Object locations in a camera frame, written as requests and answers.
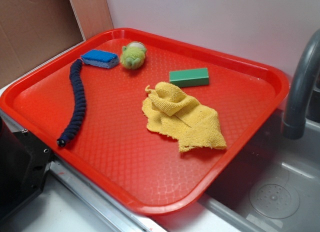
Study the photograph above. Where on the yellow knitted cloth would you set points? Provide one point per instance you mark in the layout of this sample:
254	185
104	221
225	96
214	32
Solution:
175	114

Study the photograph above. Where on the red plastic tray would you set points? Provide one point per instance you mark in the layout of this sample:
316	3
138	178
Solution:
143	170

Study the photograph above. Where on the blue sponge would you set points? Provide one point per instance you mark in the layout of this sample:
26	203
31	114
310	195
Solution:
101	59

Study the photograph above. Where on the green plush toy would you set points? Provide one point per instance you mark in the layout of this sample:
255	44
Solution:
133	55

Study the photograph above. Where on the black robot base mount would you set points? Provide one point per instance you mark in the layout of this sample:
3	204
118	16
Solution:
24	164

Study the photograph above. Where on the grey sink faucet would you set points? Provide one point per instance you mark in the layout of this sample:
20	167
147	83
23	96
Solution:
303	101

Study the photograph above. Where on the brown cardboard panel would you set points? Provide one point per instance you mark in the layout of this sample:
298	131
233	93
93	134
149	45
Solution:
34	31

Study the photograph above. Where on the grey toy sink basin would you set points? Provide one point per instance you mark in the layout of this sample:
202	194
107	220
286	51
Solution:
273	184

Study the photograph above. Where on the green rectangular block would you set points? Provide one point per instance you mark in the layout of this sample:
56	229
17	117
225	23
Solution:
189	77

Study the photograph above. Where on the dark blue caterpillar toy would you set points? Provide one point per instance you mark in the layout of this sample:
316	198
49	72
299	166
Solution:
80	105

